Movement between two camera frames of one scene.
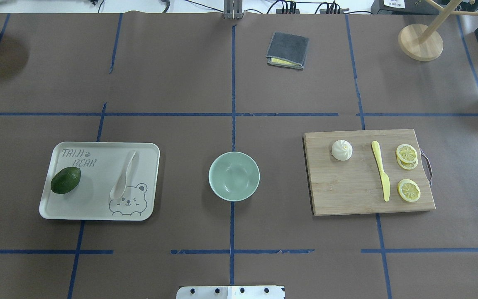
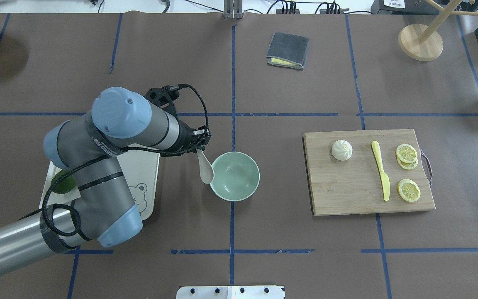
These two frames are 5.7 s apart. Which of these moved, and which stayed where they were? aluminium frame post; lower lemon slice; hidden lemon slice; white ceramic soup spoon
Moved: white ceramic soup spoon
Stayed: lower lemon slice; hidden lemon slice; aluminium frame post
